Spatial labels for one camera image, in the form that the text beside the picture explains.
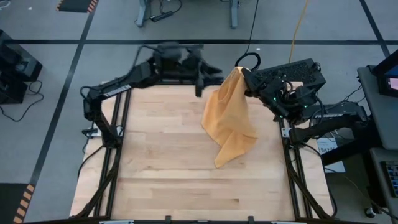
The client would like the black keyboard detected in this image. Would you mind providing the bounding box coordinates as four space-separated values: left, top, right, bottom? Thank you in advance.
381 160 398 198

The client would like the grey desk leg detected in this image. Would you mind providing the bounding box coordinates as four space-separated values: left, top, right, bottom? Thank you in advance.
229 0 241 29
135 0 150 28

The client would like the black aluminium table frame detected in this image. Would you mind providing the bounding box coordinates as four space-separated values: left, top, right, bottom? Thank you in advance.
70 79 338 224

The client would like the yellow waffle-weave towel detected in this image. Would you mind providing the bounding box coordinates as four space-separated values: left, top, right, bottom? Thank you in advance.
201 66 259 169

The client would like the black hanging cable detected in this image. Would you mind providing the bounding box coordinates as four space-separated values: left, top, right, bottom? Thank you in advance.
234 0 261 72

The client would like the white paper sheet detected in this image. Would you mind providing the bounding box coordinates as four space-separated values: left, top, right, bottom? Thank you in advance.
317 136 346 174

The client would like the black floor cable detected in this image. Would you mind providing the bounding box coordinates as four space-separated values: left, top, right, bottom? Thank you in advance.
0 80 45 123

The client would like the black equipment cart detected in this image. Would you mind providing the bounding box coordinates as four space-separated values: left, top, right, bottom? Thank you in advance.
0 29 44 105

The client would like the black perforated computer case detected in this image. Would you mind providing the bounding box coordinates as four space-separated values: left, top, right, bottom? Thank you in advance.
253 58 326 91

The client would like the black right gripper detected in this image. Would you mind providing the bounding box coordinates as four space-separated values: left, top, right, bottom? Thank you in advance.
241 67 292 119

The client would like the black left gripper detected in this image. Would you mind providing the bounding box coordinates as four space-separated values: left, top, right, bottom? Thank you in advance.
182 46 224 98

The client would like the black power strip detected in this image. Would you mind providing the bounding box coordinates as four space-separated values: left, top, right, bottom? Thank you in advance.
150 11 174 22

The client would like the black laptop screen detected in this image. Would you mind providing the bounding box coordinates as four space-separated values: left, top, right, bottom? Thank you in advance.
373 49 398 98

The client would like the yellow hanging cable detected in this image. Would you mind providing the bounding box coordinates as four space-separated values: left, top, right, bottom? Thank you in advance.
288 0 310 64

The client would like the black orange hazard mat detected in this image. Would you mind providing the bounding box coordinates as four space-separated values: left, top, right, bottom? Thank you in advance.
0 183 35 224
55 0 99 14

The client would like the grey side desk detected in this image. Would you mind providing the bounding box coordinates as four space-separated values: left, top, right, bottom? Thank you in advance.
356 65 398 150

